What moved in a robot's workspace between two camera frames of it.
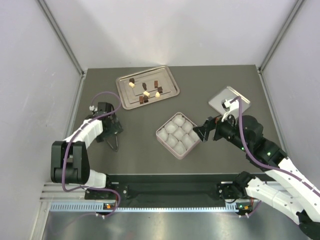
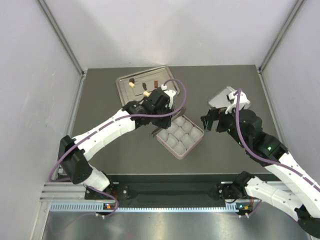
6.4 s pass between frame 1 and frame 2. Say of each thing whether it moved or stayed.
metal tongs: moved
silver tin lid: stayed
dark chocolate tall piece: stayed
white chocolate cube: stayed
